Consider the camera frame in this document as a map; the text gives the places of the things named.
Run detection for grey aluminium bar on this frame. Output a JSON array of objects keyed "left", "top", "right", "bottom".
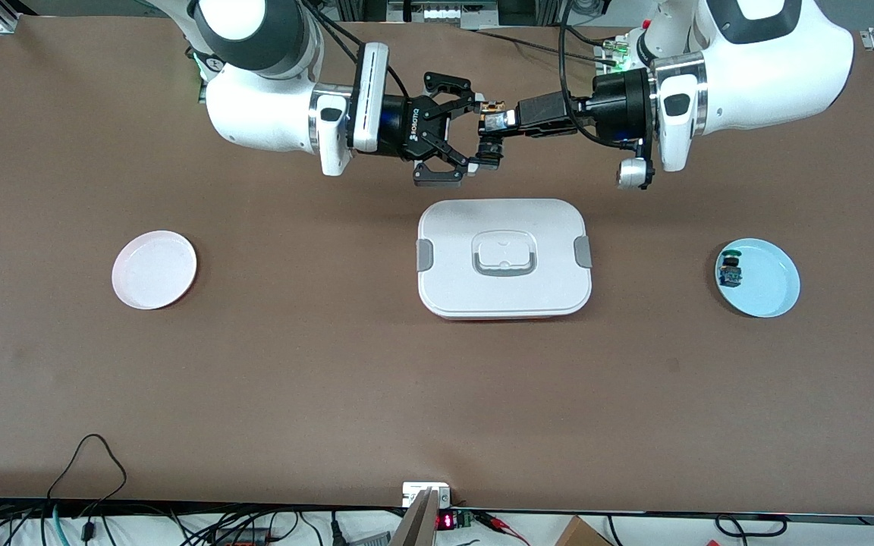
[{"left": 390, "top": 488, "right": 439, "bottom": 546}]

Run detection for brown cardboard box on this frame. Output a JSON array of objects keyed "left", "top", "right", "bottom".
[{"left": 555, "top": 516, "right": 614, "bottom": 546}]

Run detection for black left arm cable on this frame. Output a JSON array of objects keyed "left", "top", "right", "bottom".
[{"left": 558, "top": 0, "right": 650, "bottom": 152}]

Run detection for black flat looped cable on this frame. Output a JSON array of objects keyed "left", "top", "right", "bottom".
[{"left": 714, "top": 514, "right": 788, "bottom": 539}]

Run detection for black cable on table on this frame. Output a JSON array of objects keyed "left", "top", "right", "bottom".
[{"left": 461, "top": 23, "right": 620, "bottom": 65}]

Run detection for teal cable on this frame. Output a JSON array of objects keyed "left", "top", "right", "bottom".
[{"left": 41, "top": 504, "right": 66, "bottom": 546}]

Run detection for green push button switch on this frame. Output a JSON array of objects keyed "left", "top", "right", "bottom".
[{"left": 718, "top": 247, "right": 744, "bottom": 289}]

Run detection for black device white lights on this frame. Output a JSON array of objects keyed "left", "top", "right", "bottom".
[{"left": 386, "top": 0, "right": 500, "bottom": 28}]

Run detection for small white box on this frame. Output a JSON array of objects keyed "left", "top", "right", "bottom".
[{"left": 402, "top": 482, "right": 451, "bottom": 509}]

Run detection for white lunch box grey latches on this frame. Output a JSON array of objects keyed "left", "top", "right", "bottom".
[{"left": 416, "top": 199, "right": 593, "bottom": 321}]

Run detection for thin black looped cable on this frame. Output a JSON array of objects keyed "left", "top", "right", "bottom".
[{"left": 46, "top": 434, "right": 128, "bottom": 524}]

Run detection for red clip lead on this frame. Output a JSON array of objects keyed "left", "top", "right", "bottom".
[{"left": 475, "top": 512, "right": 530, "bottom": 546}]

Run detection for pink round plate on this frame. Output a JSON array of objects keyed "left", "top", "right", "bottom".
[{"left": 112, "top": 231, "right": 198, "bottom": 311}]

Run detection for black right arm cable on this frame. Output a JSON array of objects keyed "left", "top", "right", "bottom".
[{"left": 297, "top": 0, "right": 415, "bottom": 99}]

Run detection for short aluminium frame profile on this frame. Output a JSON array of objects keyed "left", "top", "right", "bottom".
[{"left": 0, "top": 0, "right": 37, "bottom": 35}]

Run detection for light blue round plate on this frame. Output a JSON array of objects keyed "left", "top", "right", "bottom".
[{"left": 715, "top": 238, "right": 801, "bottom": 319}]

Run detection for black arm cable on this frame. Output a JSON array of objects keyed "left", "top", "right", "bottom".
[
  {"left": 558, "top": 0, "right": 650, "bottom": 152},
  {"left": 297, "top": 0, "right": 415, "bottom": 99}
]

